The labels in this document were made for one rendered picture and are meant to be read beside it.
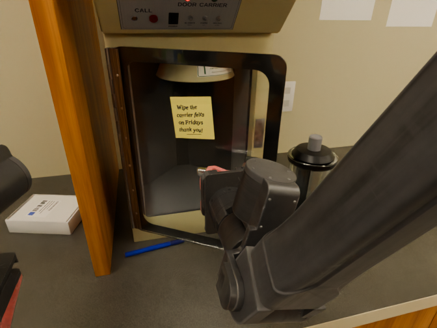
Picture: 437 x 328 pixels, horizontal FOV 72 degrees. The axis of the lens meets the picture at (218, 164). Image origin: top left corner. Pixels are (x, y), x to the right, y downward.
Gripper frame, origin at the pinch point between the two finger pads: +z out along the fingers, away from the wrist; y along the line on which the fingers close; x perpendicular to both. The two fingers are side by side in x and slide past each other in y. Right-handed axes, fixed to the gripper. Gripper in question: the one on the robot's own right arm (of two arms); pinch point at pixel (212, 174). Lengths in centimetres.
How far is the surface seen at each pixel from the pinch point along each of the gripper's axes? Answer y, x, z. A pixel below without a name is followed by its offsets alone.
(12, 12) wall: 24, 42, 59
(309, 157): -2.4, -22.3, 6.5
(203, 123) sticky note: 7.1, 0.4, 5.5
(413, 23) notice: 21, -92, 59
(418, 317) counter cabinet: -38, -47, -11
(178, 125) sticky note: 6.2, 4.4, 8.1
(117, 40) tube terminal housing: 19.8, 13.4, 16.1
